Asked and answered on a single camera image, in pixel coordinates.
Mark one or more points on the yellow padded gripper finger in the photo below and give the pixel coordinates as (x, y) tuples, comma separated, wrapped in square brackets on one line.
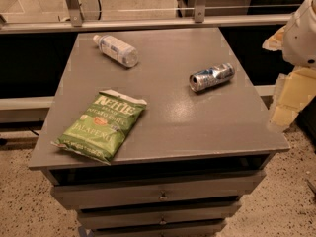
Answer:
[(293, 92)]

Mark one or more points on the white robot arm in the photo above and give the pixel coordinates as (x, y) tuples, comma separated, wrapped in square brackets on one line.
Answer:
[(297, 41)]

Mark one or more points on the silver blue redbull can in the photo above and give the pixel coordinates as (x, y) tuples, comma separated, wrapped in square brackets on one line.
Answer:
[(212, 76)]

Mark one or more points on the grey drawer cabinet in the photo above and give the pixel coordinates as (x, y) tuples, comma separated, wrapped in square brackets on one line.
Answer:
[(181, 133)]

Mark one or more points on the bottom grey drawer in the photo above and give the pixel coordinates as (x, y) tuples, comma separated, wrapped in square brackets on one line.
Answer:
[(182, 229)]

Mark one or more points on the grey drawer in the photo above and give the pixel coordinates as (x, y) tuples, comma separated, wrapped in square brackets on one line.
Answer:
[(157, 190), (182, 229), (157, 215)]

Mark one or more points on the clear plastic water bottle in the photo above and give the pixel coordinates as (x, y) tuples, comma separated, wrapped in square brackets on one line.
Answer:
[(116, 49)]

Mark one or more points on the green kettle chips bag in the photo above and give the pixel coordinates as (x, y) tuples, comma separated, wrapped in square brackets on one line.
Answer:
[(102, 129)]

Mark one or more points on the top grey drawer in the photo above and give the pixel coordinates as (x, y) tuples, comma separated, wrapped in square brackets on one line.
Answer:
[(157, 190)]

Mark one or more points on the middle grey drawer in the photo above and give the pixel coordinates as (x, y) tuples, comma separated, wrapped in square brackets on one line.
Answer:
[(157, 215)]

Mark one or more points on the metal railing frame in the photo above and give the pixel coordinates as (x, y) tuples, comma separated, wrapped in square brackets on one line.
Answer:
[(49, 16)]

